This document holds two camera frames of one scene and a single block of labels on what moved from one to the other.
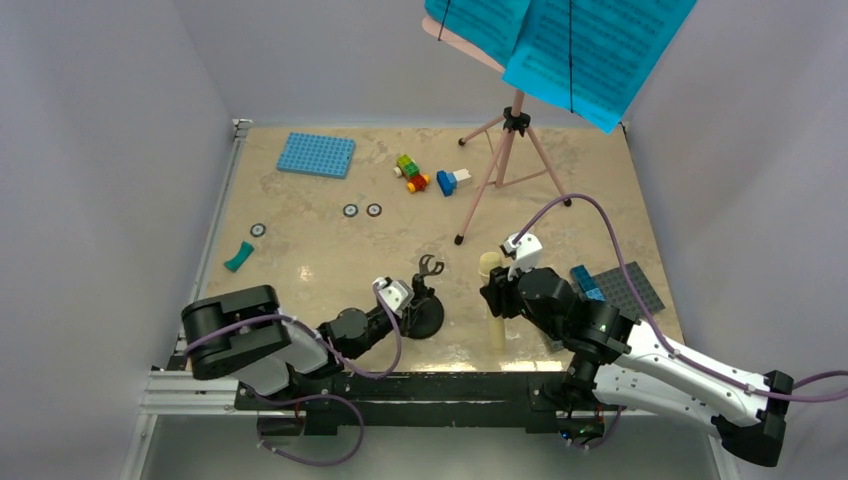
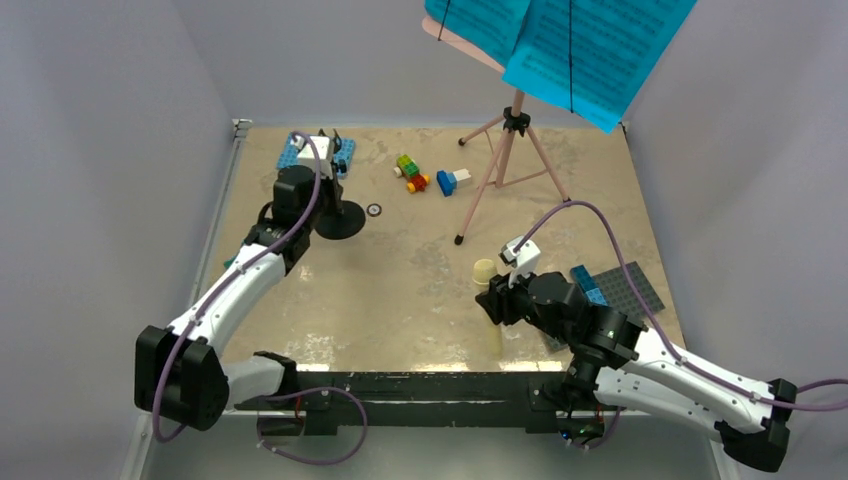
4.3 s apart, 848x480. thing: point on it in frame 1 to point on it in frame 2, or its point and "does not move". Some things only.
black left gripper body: x=383 y=324 to x=328 y=201
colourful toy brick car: x=409 y=169 does not move
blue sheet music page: x=594 y=58 does not move
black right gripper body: x=507 y=302 does not move
